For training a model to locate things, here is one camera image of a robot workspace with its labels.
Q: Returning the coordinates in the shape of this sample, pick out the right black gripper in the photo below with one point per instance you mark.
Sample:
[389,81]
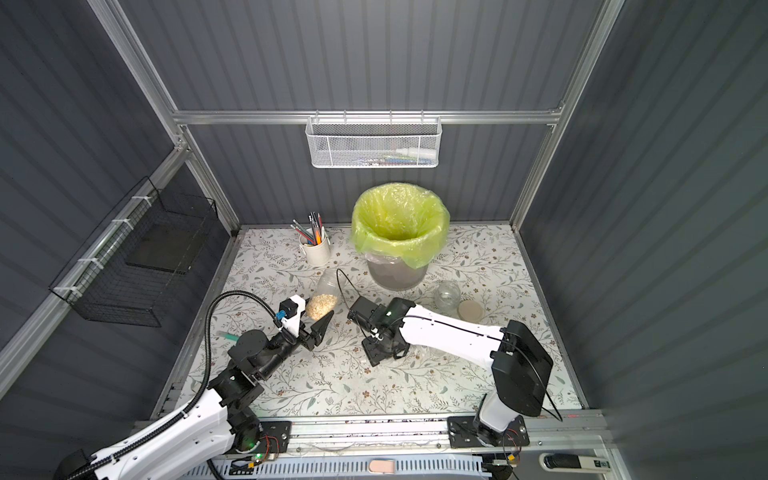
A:
[372,343]

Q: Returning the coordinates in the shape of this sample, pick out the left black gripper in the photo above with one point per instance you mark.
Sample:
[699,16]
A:
[306,338]

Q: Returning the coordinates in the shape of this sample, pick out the glass oatmeal jar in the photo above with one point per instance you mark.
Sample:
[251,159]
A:
[325,296]

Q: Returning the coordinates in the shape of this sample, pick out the oatmeal jar with beige lid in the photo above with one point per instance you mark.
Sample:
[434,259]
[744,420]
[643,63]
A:
[447,295]

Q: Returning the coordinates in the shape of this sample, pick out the beige jar lid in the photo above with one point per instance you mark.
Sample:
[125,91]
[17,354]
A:
[470,311]

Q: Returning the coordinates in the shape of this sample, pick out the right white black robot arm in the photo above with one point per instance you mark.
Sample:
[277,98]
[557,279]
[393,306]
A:
[519,364]

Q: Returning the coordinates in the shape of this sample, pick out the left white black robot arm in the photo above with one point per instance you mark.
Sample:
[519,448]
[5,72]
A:
[205,427]

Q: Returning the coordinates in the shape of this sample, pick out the grey trash bin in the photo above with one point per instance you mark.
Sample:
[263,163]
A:
[393,273]

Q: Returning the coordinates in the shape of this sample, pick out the white pen cup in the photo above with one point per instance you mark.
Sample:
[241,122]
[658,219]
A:
[317,255]

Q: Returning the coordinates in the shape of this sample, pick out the pens bundle in cup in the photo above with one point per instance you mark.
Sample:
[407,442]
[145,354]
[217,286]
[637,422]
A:
[313,231]

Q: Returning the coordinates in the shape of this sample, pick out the pink eraser block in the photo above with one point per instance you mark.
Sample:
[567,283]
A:
[382,466]

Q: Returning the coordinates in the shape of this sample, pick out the floral table mat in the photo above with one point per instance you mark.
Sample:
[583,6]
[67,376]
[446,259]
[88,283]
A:
[337,378]

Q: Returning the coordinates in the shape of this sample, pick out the green plastic bin liner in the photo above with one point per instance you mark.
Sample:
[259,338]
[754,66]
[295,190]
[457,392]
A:
[400,220]

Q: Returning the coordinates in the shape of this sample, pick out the white black stapler device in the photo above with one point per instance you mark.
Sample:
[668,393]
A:
[573,463]

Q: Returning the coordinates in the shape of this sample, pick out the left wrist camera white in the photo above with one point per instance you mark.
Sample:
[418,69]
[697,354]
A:
[288,317]

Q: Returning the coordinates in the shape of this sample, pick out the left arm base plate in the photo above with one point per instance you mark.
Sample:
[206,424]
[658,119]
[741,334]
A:
[271,437]

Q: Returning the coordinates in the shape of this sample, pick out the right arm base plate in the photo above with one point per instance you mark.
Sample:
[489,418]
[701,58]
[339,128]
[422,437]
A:
[469,432]

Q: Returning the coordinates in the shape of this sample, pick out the black wire basket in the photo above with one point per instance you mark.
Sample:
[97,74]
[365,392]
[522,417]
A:
[133,274]

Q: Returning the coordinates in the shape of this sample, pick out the white wire mesh basket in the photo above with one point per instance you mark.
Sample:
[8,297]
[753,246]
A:
[368,145]

